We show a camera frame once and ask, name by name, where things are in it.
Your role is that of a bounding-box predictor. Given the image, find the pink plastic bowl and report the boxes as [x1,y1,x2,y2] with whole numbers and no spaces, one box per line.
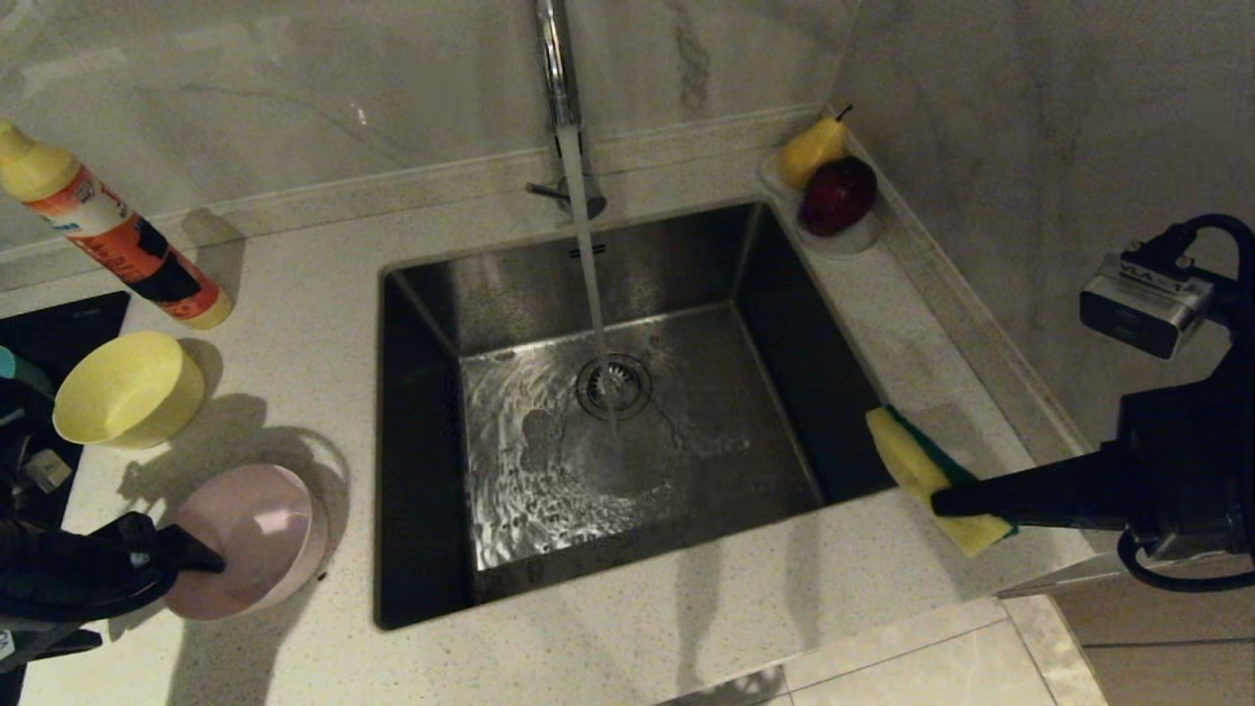
[162,463,332,622]

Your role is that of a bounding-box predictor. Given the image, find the green yellow sponge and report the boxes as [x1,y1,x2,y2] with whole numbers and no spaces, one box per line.
[865,405,1019,559]

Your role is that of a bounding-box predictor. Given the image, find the yellow plastic bowl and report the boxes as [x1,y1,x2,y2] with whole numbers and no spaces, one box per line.
[52,330,207,450]

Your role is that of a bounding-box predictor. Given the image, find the blue plastic bowl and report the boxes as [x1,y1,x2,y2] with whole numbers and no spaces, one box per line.
[0,345,55,399]

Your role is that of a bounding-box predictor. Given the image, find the orange detergent bottle yellow cap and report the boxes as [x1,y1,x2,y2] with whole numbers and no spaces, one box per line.
[0,120,234,331]

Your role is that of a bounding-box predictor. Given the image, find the chrome faucet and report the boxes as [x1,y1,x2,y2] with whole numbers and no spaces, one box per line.
[525,0,609,222]

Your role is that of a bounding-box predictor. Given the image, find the stainless steel sink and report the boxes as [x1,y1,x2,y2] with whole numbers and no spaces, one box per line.
[374,201,925,630]

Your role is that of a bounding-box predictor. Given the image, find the black induction cooktop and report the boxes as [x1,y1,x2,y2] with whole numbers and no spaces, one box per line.
[0,291,131,706]

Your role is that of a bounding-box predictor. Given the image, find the small white dish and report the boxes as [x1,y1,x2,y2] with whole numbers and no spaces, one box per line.
[757,147,881,258]

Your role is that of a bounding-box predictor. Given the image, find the dark red apple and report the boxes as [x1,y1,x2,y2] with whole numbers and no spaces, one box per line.
[799,157,878,238]

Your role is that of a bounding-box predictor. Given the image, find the yellow pear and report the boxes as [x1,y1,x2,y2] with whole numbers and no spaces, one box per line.
[779,106,852,192]

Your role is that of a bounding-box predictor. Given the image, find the round metal drain strainer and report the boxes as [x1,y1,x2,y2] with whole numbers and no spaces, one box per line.
[576,354,654,424]

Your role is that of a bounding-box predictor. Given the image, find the running water stream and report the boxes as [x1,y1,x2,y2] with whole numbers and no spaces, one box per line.
[555,126,625,432]

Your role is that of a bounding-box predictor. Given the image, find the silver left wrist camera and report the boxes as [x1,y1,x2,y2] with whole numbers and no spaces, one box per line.
[20,446,75,497]

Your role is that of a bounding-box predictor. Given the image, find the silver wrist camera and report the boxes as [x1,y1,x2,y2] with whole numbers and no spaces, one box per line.
[1079,250,1217,361]
[20,446,75,497]

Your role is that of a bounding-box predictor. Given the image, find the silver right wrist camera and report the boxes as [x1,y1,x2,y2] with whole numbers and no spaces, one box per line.
[1079,250,1217,361]

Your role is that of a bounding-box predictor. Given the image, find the thick black hose cable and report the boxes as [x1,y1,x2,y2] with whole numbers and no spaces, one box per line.
[1118,214,1255,595]

